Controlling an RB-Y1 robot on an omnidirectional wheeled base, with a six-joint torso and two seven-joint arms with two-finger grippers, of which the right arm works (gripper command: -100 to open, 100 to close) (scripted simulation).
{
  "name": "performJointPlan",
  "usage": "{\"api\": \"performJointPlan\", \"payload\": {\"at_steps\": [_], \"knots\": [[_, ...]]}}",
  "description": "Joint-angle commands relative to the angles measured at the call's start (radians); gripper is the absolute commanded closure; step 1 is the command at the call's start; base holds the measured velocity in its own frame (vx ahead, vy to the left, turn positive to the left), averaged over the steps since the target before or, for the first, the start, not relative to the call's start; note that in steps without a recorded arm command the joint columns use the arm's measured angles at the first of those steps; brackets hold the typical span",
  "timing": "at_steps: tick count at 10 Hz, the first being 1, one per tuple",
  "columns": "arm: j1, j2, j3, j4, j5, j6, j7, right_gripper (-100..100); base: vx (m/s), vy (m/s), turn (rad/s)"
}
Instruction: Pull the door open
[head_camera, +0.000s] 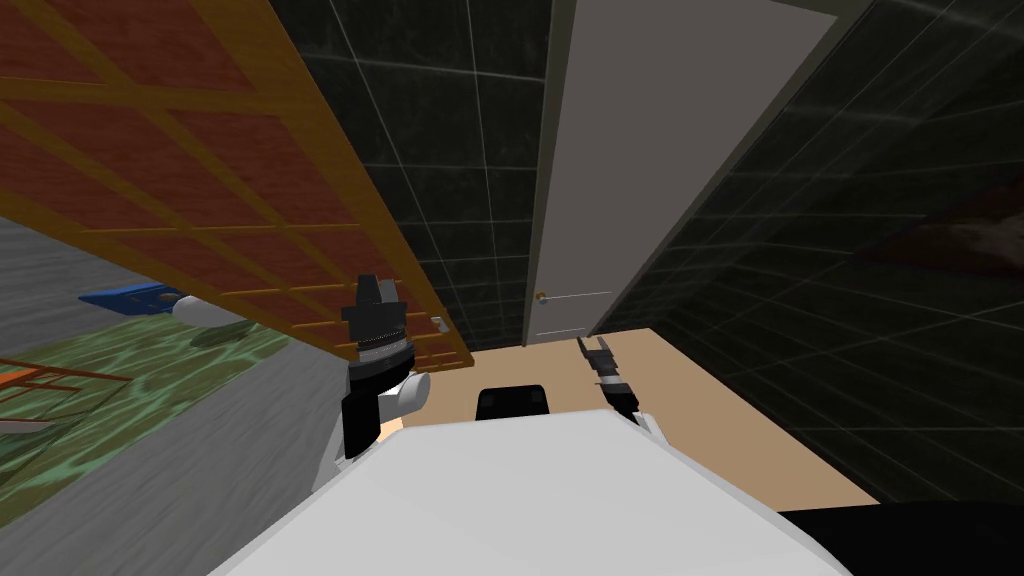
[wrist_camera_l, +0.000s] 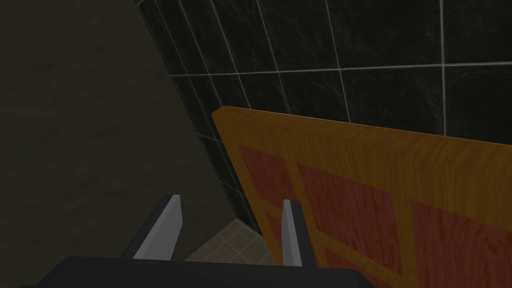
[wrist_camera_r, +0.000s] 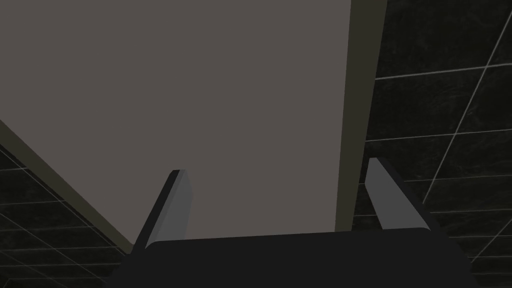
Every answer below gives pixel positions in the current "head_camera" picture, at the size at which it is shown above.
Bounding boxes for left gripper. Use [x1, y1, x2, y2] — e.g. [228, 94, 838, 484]
[341, 274, 410, 358]

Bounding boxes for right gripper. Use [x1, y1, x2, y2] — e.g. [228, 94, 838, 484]
[576, 335, 625, 383]

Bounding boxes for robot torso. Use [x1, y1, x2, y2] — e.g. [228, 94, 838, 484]
[206, 385, 854, 576]

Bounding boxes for white rounded object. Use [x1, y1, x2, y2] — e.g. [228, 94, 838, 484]
[171, 295, 251, 330]

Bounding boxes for grey door leaf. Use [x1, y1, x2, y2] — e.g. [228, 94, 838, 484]
[523, 0, 839, 346]

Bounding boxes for brown lattice door leaf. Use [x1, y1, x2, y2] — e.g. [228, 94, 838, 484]
[0, 0, 476, 374]

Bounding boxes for green patterned rug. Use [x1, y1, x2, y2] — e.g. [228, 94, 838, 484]
[0, 313, 294, 531]

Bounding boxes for blue flat object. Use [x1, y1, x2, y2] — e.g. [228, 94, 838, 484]
[77, 283, 192, 319]

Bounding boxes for orange frame furniture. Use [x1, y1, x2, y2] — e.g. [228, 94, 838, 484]
[0, 358, 136, 411]

